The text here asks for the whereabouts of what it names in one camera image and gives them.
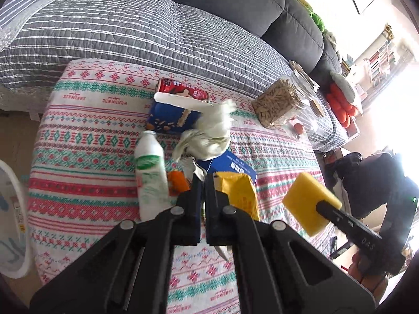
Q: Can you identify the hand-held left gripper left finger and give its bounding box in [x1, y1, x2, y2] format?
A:
[29, 173, 202, 314]

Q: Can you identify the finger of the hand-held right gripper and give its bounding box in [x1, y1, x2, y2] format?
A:
[315, 201, 364, 236]

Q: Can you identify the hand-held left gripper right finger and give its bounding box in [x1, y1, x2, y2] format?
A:
[205, 173, 376, 314]

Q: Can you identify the yellow snack packet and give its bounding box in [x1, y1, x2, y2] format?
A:
[213, 171, 261, 221]

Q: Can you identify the orange snack packet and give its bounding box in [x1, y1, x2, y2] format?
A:
[167, 169, 191, 197]

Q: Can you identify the yellow sponge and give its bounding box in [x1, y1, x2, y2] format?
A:
[282, 172, 343, 236]

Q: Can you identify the white torn wrapper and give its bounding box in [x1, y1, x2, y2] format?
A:
[179, 157, 207, 184]

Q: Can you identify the blue packet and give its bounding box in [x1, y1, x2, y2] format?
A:
[196, 149, 257, 185]

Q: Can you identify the white plastic bottle green label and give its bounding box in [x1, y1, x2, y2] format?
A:
[134, 130, 171, 221]

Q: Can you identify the white tissue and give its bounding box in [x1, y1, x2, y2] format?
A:
[172, 100, 237, 162]

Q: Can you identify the blue snack box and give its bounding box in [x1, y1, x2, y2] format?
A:
[146, 92, 213, 134]

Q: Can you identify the red printed snack package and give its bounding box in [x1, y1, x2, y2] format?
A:
[158, 78, 210, 103]

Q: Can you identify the person's right hand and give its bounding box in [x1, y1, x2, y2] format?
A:
[348, 253, 388, 283]

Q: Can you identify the clear glass jar wooden lid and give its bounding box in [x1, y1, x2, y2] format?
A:
[295, 98, 331, 141]

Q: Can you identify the orange plush cushion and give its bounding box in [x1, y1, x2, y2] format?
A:
[326, 83, 362, 128]

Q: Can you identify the glass jar of wooden sticks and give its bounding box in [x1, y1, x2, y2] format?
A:
[251, 60, 319, 129]

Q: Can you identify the red green patterned blanket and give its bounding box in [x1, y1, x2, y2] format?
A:
[28, 58, 338, 314]

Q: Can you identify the bookshelf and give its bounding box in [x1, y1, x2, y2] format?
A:
[363, 24, 403, 89]

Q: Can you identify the grey striped quilt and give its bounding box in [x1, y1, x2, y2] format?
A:
[0, 0, 349, 151]

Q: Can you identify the dark grey sofa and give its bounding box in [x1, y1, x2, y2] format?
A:
[65, 0, 344, 79]

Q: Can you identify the green plush toy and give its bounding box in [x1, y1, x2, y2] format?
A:
[290, 0, 328, 33]

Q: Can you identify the grey white striped pillow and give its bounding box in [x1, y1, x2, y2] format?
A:
[0, 0, 71, 40]

